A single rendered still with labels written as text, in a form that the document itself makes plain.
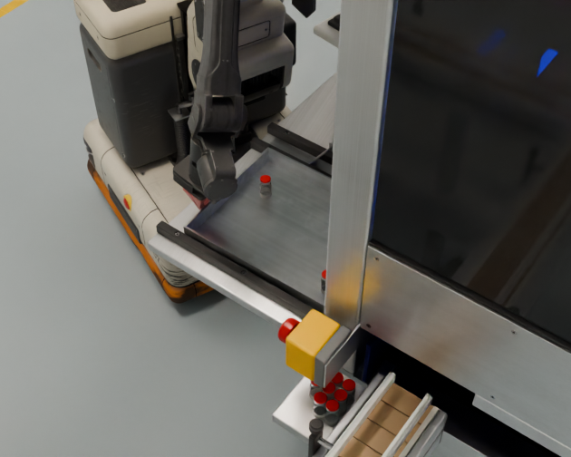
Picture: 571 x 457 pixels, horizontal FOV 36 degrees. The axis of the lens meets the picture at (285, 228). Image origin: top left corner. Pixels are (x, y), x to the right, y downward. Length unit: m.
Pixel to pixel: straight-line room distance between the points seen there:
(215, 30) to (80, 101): 1.98
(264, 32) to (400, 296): 1.09
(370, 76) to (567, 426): 0.54
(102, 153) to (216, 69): 1.36
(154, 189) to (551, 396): 1.61
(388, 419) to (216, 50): 0.63
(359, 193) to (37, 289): 1.76
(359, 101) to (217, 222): 0.68
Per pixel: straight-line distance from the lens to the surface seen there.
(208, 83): 1.42
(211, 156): 1.44
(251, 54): 2.17
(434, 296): 1.19
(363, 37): 0.99
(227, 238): 1.63
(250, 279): 1.54
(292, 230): 1.64
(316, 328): 1.32
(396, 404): 1.38
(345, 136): 1.09
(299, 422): 1.41
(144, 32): 2.35
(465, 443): 1.42
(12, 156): 3.20
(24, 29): 3.78
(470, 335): 1.21
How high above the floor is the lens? 2.11
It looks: 48 degrees down
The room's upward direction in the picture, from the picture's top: straight up
